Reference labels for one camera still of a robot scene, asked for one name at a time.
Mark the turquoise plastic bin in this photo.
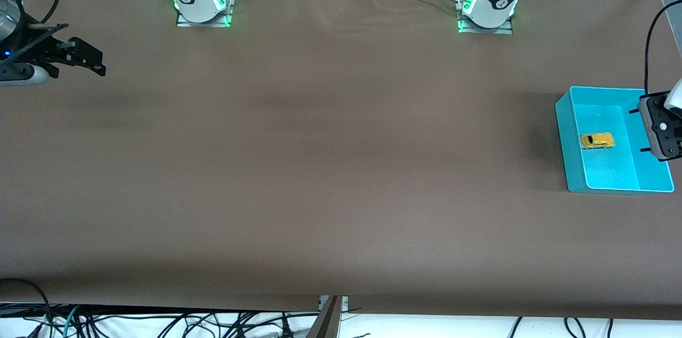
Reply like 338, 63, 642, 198
554, 86, 675, 195

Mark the brown table cover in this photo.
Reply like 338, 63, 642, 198
0, 0, 682, 321

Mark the yellow beetle toy car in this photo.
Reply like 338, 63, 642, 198
579, 132, 616, 151

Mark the teal cable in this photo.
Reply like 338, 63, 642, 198
63, 305, 82, 338

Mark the dark metal profile beam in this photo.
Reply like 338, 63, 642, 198
305, 295, 343, 338

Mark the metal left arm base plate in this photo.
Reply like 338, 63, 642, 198
457, 0, 515, 35

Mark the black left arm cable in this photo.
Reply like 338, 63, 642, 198
644, 0, 682, 96

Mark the small metal edge bracket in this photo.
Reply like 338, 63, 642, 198
319, 295, 350, 313

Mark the black looped cable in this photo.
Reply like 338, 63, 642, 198
0, 278, 53, 328

